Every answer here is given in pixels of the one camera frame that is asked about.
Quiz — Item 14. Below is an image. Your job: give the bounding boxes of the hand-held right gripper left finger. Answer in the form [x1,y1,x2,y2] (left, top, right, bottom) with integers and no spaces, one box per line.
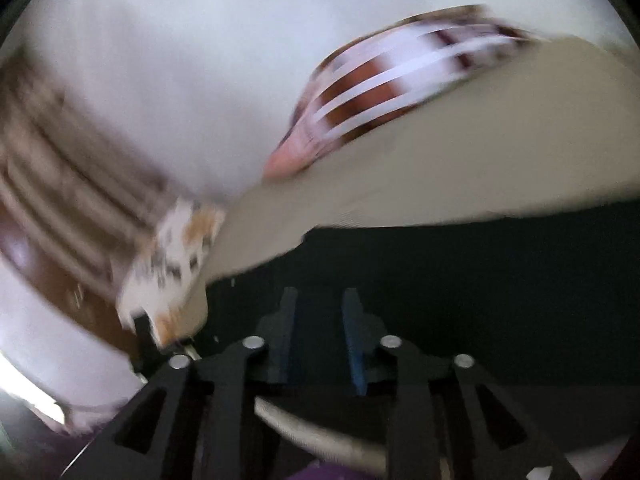
[60,286,302,480]

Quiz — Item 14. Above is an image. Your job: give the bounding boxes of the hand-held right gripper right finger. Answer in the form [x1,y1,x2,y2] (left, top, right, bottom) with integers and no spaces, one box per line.
[341,288,582,480]

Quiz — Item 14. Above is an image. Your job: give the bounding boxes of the black pants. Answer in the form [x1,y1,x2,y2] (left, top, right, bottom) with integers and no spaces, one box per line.
[191,201,640,406]

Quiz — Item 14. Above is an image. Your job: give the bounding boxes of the white floral pillow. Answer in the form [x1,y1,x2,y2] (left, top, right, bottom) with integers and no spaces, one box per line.
[116,199,227,346]

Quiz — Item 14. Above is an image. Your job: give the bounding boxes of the beige textured bed sheet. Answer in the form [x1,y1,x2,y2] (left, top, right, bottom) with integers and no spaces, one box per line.
[186,35,640,343]

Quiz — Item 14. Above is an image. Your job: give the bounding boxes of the brown wooden furniture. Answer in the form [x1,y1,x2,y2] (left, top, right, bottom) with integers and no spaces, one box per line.
[0,210,147,363]

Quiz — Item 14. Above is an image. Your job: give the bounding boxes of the brown white checked pillow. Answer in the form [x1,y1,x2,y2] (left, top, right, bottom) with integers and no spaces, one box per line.
[263,4,538,179]

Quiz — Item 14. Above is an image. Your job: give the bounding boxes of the beige brown curtain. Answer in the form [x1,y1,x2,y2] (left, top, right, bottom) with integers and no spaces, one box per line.
[0,50,193,306]

